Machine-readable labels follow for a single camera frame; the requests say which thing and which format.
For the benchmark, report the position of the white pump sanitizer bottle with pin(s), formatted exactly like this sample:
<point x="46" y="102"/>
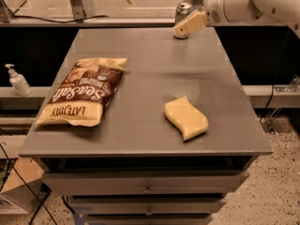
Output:
<point x="18" y="81"/>

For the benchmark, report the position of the grey metal frame post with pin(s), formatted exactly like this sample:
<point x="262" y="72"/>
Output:
<point x="83" y="9"/>

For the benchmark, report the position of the yellow wavy sponge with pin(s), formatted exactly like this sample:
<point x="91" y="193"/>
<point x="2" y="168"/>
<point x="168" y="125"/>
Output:
<point x="188" y="119"/>

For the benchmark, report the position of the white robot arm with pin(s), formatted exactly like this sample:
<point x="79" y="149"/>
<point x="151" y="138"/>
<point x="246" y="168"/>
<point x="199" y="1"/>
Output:
<point x="252" y="12"/>

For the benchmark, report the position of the brown sea salt chip bag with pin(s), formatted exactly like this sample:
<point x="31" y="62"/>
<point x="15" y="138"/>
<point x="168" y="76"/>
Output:
<point x="85" y="93"/>

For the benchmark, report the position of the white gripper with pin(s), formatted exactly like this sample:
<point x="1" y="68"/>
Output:
<point x="216" y="7"/>

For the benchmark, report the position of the silver green 7up can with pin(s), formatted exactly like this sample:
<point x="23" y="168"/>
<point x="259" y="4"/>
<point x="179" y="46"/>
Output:
<point x="182" y="10"/>

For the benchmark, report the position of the grey drawer cabinet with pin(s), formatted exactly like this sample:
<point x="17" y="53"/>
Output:
<point x="134" y="168"/>

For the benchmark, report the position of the cardboard box on floor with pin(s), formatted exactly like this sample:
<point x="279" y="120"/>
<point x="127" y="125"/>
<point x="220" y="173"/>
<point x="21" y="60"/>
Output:
<point x="18" y="194"/>

